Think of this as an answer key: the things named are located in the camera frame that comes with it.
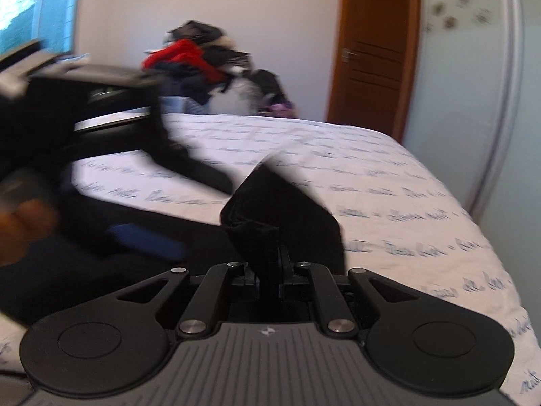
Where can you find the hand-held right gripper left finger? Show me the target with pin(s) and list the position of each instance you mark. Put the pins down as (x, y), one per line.
(255, 289)

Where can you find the pile of clothes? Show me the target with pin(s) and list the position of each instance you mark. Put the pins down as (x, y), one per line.
(186, 55)

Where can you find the blue laundry basket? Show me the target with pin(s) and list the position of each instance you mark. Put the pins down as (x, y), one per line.
(181, 105)

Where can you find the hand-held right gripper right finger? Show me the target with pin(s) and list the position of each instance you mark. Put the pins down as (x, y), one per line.
(282, 289)

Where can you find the person's left hand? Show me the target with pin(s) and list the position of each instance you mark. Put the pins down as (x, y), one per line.
(25, 226)

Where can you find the bed with white printed sheet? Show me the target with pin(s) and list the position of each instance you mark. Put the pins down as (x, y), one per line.
(380, 186)

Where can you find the brown wooden door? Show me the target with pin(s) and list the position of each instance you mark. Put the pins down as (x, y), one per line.
(372, 84)

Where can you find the black pants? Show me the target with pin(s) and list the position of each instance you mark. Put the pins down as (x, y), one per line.
(283, 207)

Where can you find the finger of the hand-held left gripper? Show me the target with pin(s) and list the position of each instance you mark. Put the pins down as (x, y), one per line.
(194, 171)
(146, 243)

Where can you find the window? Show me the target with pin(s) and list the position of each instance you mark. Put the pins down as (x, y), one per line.
(46, 12)

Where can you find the sliding wardrobe door with flowers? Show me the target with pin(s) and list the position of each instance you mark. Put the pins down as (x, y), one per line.
(465, 93)

